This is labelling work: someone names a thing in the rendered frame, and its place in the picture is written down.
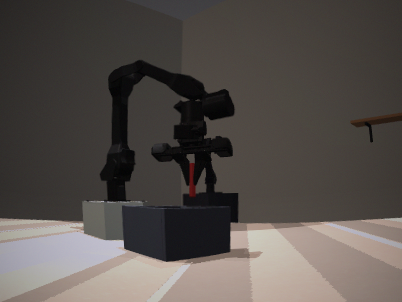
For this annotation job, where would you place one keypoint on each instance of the red peg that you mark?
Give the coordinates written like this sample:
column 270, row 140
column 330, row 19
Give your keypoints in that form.
column 192, row 188

